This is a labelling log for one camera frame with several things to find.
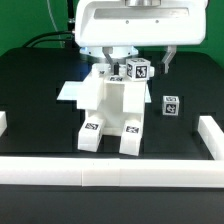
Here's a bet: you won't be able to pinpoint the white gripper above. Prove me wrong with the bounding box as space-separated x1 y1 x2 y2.
75 0 208 75

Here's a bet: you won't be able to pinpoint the white chair backrest frame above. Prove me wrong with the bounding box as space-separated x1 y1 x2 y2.
77 62 154 136

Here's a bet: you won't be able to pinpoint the white chair seat part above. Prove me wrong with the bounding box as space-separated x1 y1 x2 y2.
102 82 125 136

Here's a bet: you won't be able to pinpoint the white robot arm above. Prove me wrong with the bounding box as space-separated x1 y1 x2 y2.
75 0 209 74

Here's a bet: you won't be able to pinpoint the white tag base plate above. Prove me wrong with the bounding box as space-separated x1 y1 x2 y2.
57 80 151 105

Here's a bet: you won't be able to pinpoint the black cables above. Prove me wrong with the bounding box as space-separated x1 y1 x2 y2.
21 0 78 49

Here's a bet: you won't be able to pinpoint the white front rail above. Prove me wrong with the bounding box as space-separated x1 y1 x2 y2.
0 156 224 188

